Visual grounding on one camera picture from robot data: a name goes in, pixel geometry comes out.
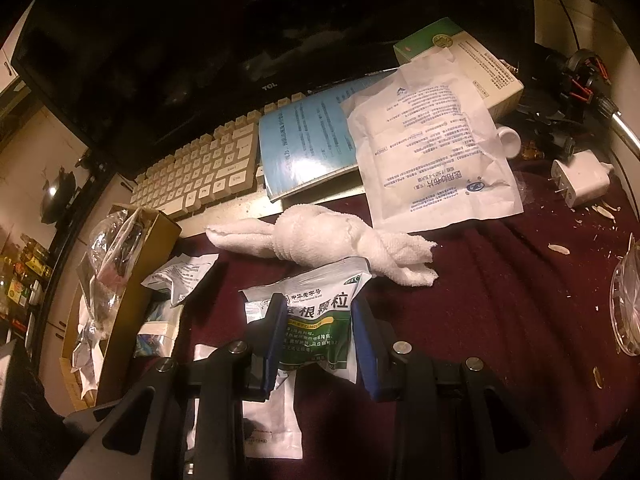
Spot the green white medicine sachet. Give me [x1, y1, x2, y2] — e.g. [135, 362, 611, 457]
[242, 257, 372, 382]

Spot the white towel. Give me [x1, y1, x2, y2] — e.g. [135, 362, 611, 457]
[205, 205, 438, 287]

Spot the colourful printed sachet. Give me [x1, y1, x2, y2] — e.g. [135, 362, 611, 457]
[134, 300, 183, 358]

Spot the large white medicine pouch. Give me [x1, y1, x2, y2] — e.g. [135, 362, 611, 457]
[342, 49, 523, 233]

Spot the white flat sachet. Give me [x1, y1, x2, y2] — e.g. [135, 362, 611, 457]
[185, 342, 305, 461]

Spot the beige computer keyboard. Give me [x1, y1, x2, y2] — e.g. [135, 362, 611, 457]
[130, 92, 305, 220]

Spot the brown cardboard box tray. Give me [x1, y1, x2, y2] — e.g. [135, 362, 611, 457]
[60, 204, 181, 411]

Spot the light blue booklet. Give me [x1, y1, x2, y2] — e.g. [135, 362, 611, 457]
[258, 70, 393, 202]

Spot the small white cup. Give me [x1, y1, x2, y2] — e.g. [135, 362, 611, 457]
[496, 124, 522, 159]

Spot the black wok with lid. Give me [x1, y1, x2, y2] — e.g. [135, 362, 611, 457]
[40, 167, 76, 224]

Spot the clear plastic container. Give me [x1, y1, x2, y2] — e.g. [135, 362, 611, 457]
[610, 234, 640, 356]

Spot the white power adapter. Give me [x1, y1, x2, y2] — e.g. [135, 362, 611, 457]
[551, 150, 614, 208]

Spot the green white medicine box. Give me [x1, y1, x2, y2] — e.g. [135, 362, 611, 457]
[394, 18, 524, 122]

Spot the black TCL monitor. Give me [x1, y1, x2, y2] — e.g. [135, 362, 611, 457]
[1, 0, 534, 177]

